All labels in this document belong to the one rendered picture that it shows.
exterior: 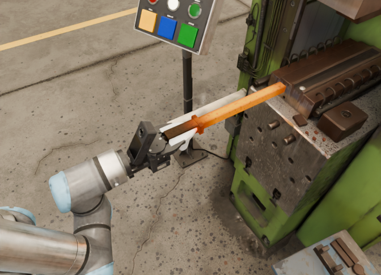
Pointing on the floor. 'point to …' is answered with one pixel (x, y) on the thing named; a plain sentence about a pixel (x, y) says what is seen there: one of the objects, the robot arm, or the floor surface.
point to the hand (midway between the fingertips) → (190, 126)
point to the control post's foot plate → (193, 156)
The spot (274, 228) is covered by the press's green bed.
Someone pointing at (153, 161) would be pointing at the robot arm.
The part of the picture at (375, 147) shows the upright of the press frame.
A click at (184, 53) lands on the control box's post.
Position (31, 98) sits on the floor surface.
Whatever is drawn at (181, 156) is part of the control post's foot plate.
